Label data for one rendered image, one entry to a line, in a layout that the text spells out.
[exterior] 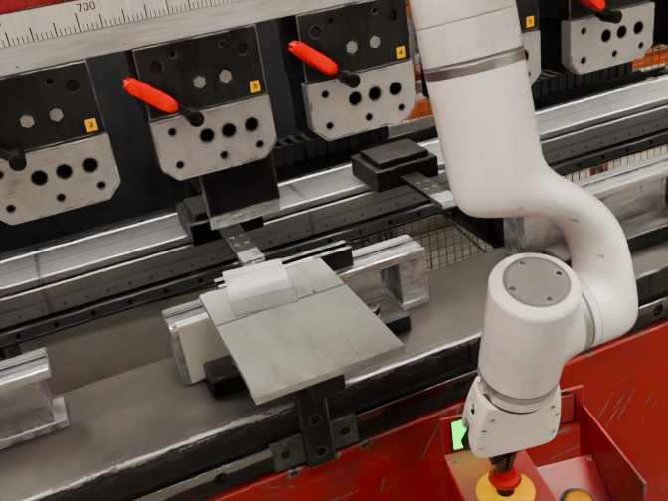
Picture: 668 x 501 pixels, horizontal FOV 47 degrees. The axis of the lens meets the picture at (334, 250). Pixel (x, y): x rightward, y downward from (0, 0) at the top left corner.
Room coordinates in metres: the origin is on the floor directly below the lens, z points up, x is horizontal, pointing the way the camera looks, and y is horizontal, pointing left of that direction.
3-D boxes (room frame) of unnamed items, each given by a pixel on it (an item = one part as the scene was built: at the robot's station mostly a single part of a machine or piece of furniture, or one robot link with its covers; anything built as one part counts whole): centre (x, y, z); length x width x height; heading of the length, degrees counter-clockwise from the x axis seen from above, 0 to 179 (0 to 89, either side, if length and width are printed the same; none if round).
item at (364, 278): (0.99, 0.06, 0.92); 0.39 x 0.06 x 0.10; 109
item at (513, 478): (0.71, -0.17, 0.79); 0.04 x 0.04 x 0.04
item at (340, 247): (0.98, 0.07, 0.99); 0.20 x 0.03 x 0.03; 109
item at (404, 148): (1.22, -0.15, 1.01); 0.26 x 0.12 x 0.05; 19
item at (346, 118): (1.02, -0.05, 1.26); 0.15 x 0.09 x 0.17; 109
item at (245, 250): (1.11, 0.16, 1.01); 0.26 x 0.12 x 0.05; 19
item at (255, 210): (0.97, 0.11, 1.13); 0.10 x 0.02 x 0.10; 109
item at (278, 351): (0.83, 0.06, 1.00); 0.26 x 0.18 x 0.01; 19
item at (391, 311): (0.93, 0.06, 0.89); 0.30 x 0.05 x 0.03; 109
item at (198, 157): (0.96, 0.13, 1.26); 0.15 x 0.09 x 0.17; 109
